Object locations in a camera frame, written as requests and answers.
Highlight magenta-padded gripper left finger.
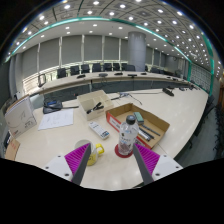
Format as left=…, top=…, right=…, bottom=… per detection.
left=43, top=142, right=93, bottom=186

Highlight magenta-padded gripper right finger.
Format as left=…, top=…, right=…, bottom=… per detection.
left=132, top=142, right=184, bottom=186

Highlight clear plastic water bottle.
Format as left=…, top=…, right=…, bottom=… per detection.
left=117, top=114, right=140, bottom=157

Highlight white and yellow mug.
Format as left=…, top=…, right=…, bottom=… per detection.
left=73, top=139, right=105, bottom=167

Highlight black and silver marker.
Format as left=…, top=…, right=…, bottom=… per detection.
left=137, top=128, right=153, bottom=143

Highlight thin black pen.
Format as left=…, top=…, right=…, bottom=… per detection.
left=139, top=123, right=162, bottom=138

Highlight flat round red coaster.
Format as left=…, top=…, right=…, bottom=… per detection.
left=114, top=143, right=134, bottom=159

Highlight white remote control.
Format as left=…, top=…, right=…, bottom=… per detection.
left=87, top=120, right=111, bottom=141

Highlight cardboard box with red side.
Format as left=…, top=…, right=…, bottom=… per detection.
left=105, top=102, right=171, bottom=150

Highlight green block eraser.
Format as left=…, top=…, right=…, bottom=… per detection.
left=133, top=111, right=145, bottom=126

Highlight white paper sheet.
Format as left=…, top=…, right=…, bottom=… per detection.
left=37, top=107, right=75, bottom=131

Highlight black clip tool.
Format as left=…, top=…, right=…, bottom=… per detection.
left=86, top=101, right=105, bottom=115

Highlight black desk telephone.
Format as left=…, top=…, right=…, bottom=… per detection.
left=42, top=98, right=64, bottom=115

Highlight small beige open box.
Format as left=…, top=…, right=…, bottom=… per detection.
left=76, top=89, right=115, bottom=121

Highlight flat brown cardboard piece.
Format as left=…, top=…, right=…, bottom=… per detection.
left=4, top=138, right=22, bottom=162

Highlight black microphone base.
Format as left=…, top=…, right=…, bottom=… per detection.
left=162, top=87, right=175, bottom=98

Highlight long curved conference desk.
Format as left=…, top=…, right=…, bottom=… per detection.
left=31, top=70, right=201, bottom=104

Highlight row of black office chairs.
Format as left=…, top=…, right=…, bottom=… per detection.
left=55, top=62, right=188, bottom=79

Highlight round ceiling lights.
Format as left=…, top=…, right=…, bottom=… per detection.
left=13, top=0, right=223, bottom=78

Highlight thin gooseneck microphone cable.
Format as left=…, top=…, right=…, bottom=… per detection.
left=111, top=92, right=144, bottom=106

